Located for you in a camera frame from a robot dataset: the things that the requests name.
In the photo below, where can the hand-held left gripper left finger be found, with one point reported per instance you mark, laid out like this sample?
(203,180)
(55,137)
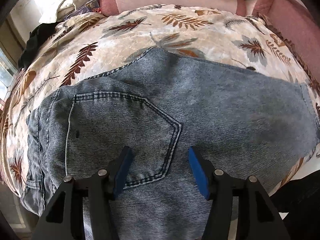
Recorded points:
(122,176)

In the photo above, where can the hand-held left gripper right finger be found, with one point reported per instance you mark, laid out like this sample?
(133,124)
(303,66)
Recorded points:
(200,177)

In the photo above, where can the blue denim pants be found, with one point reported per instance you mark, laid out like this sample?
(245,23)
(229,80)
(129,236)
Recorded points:
(150,130)

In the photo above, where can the leaf-print blanket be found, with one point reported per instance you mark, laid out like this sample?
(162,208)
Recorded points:
(112,45)

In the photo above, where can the window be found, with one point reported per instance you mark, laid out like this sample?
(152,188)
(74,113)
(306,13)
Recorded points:
(5,72)

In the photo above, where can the black cloth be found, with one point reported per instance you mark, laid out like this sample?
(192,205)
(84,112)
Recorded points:
(35,45)

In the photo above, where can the purple patterned cloth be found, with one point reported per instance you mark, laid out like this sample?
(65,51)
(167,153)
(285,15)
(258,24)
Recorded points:
(85,8)

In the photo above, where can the white cloth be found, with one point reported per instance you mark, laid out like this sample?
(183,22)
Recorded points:
(62,2)

